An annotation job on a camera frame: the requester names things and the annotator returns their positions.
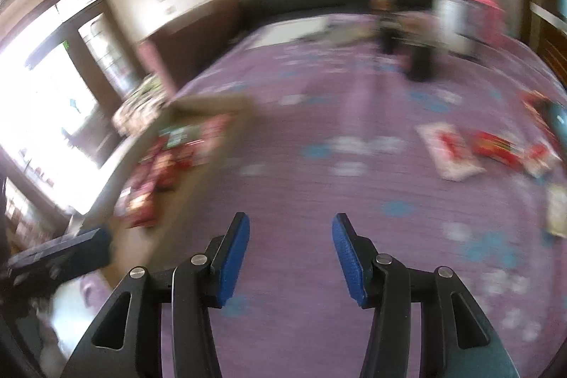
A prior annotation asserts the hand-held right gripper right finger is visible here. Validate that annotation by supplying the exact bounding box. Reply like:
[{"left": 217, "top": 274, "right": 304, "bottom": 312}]
[{"left": 332, "top": 213, "right": 521, "bottom": 378}]

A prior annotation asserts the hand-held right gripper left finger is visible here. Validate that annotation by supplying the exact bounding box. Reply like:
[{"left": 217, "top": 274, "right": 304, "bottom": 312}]
[{"left": 66, "top": 212, "right": 251, "bottom": 378}]

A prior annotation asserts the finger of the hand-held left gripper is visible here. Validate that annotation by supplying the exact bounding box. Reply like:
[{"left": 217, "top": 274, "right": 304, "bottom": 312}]
[{"left": 8, "top": 227, "right": 112, "bottom": 287}]

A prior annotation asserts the red cartoon candy packet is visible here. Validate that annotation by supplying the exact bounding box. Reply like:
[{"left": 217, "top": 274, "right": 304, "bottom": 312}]
[{"left": 114, "top": 183, "right": 158, "bottom": 228}]

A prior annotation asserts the brown cardboard box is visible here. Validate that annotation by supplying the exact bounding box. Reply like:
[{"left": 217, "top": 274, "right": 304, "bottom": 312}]
[{"left": 66, "top": 92, "right": 262, "bottom": 272}]

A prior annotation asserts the shiny brown-red snack packet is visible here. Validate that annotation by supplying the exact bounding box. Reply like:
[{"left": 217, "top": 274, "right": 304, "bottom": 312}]
[{"left": 139, "top": 143, "right": 196, "bottom": 188}]

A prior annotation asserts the long pink cartoon snack packet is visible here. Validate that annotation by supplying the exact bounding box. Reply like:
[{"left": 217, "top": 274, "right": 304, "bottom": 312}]
[{"left": 197, "top": 114, "right": 233, "bottom": 164}]

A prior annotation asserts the green snack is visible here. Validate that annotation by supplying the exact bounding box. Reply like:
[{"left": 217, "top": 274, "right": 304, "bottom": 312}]
[{"left": 162, "top": 125, "right": 200, "bottom": 148}]

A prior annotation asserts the purple floral bedsheet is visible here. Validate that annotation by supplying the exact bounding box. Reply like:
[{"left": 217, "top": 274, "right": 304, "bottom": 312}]
[{"left": 80, "top": 12, "right": 567, "bottom": 378}]

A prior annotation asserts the white and red snack packet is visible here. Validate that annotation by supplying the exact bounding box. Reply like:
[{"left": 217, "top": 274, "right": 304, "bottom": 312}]
[{"left": 416, "top": 122, "right": 485, "bottom": 182}]

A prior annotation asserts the dark framed window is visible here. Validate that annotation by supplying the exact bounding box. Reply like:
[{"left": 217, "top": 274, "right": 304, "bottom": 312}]
[{"left": 0, "top": 0, "right": 138, "bottom": 215}]

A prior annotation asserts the floral fabric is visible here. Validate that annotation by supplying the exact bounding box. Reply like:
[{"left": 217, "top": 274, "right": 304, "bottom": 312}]
[{"left": 113, "top": 77, "right": 171, "bottom": 135}]

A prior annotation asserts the red cartoon girl snack packet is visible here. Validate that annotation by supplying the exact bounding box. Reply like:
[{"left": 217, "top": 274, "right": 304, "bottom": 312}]
[{"left": 470, "top": 131, "right": 526, "bottom": 170}]

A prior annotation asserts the small red-white snack packet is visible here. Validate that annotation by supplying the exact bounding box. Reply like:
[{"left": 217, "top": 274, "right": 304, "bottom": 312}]
[{"left": 523, "top": 143, "right": 561, "bottom": 179}]

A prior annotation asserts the cream white snack packet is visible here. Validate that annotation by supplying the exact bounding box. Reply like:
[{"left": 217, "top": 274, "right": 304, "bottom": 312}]
[{"left": 545, "top": 183, "right": 567, "bottom": 239}]

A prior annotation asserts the large black wooden-lid jar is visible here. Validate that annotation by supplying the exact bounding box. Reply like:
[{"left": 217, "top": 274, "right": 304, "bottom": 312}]
[{"left": 405, "top": 12, "right": 439, "bottom": 82}]

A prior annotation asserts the brown padded headboard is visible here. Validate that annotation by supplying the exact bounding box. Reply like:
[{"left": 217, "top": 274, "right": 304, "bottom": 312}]
[{"left": 137, "top": 0, "right": 242, "bottom": 95}]

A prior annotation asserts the small black wooden-lid jar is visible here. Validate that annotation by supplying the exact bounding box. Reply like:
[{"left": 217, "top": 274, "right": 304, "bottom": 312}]
[{"left": 374, "top": 0, "right": 402, "bottom": 55}]

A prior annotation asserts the red snack wrapper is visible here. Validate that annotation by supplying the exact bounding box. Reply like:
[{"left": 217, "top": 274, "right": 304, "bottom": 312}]
[{"left": 520, "top": 90, "right": 554, "bottom": 126}]

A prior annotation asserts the dark grey phone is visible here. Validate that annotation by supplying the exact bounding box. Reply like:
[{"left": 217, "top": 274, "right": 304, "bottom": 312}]
[{"left": 547, "top": 101, "right": 567, "bottom": 140}]

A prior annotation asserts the white container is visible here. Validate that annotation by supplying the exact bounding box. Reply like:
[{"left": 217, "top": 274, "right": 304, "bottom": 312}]
[{"left": 432, "top": 0, "right": 472, "bottom": 55}]

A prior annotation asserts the pink thermos bottle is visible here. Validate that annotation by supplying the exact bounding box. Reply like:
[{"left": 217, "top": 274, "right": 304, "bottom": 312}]
[{"left": 465, "top": 0, "right": 506, "bottom": 46}]

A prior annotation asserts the wooden bed frame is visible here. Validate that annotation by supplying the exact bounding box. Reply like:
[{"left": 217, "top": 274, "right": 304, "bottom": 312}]
[{"left": 529, "top": 1, "right": 567, "bottom": 91}]

